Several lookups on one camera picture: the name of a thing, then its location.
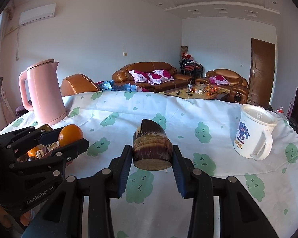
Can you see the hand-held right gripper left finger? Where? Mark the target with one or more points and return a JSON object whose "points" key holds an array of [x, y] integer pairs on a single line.
{"points": [[123, 171]]}

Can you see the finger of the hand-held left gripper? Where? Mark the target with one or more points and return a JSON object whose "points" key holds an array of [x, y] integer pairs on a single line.
{"points": [[49, 135], [74, 148]]}

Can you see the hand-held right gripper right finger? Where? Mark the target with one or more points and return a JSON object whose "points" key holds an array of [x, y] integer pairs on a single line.
{"points": [[180, 173]]}

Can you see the pink metal tin box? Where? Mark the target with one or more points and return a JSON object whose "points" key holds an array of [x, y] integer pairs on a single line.
{"points": [[46, 127]]}

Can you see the person's left hand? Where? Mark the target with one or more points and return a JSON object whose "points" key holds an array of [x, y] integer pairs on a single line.
{"points": [[26, 218]]}

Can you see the dark purple stool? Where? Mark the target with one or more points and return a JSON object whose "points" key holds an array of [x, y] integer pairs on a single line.
{"points": [[21, 109]]}

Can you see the pink electric kettle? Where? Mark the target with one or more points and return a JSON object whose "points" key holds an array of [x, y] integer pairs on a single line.
{"points": [[44, 94]]}

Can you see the orange leather chair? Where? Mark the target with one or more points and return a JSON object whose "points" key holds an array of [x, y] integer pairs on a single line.
{"points": [[77, 84]]}

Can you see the white tablecloth with green clouds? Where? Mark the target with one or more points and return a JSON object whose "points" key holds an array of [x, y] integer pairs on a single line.
{"points": [[188, 109]]}

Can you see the white mug with blue print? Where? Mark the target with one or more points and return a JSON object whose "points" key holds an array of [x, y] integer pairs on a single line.
{"points": [[245, 133]]}

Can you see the blue clothing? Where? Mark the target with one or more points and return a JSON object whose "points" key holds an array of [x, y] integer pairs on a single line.
{"points": [[119, 86]]}

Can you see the dark coffee table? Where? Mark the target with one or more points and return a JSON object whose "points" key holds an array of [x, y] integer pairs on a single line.
{"points": [[181, 93]]}

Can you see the heap of small oranges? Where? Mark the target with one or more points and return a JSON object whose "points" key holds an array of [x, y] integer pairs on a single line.
{"points": [[209, 89]]}

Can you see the white pillow with magenta flowers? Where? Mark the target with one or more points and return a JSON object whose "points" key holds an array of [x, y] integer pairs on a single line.
{"points": [[139, 75], [218, 79], [161, 75]]}

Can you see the stacked black chairs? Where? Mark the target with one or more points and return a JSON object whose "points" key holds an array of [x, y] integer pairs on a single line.
{"points": [[191, 67]]}

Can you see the brown leather sofa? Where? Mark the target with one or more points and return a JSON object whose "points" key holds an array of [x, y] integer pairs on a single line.
{"points": [[149, 67]]}

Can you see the brown leather armchair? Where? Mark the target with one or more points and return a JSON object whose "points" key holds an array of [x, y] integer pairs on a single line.
{"points": [[234, 75]]}

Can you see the white air conditioner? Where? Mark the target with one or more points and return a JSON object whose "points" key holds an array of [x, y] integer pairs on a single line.
{"points": [[37, 14]]}

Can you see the tall patterned floor vase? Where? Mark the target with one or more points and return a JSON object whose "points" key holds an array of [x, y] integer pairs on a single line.
{"points": [[184, 50]]}

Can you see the brown wooden door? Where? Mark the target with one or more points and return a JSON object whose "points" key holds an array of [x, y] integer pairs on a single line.
{"points": [[260, 72]]}

